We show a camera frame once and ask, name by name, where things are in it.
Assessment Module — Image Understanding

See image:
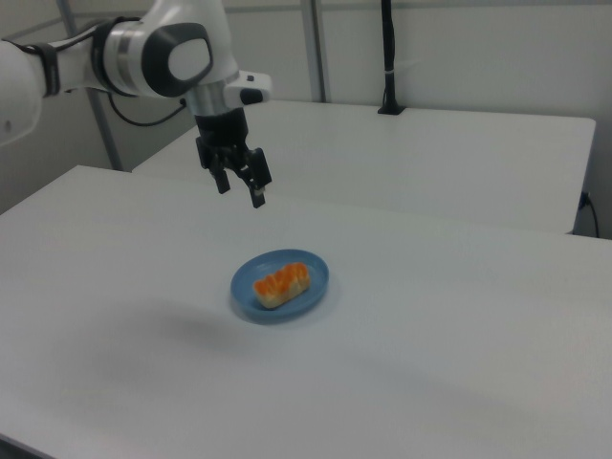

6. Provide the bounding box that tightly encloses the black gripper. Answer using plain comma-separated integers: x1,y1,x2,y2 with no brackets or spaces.
192,107,274,209

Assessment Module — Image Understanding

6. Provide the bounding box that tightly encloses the orange glazed bread loaf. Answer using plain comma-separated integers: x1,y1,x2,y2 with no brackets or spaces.
251,261,311,310

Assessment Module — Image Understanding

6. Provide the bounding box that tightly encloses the blue oval plate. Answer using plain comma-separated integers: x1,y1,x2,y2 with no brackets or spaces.
229,248,331,326

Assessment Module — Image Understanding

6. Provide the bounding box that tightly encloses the white table behind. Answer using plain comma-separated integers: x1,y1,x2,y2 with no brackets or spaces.
131,98,597,236

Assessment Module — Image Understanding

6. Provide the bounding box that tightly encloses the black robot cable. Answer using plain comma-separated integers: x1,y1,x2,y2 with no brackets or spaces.
106,94,188,128

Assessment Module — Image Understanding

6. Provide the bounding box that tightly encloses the grey metal frame post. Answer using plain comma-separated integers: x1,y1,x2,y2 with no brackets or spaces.
55,0,124,172

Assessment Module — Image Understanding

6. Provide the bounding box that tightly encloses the black camera pole with base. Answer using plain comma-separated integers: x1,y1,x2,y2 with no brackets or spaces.
377,0,408,117

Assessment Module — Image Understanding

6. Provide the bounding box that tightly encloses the black velcro strap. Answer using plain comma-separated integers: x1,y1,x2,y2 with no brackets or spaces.
9,41,64,98

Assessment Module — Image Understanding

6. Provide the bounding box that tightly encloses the black cable at table edge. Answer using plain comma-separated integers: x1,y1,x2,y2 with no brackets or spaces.
579,190,601,238

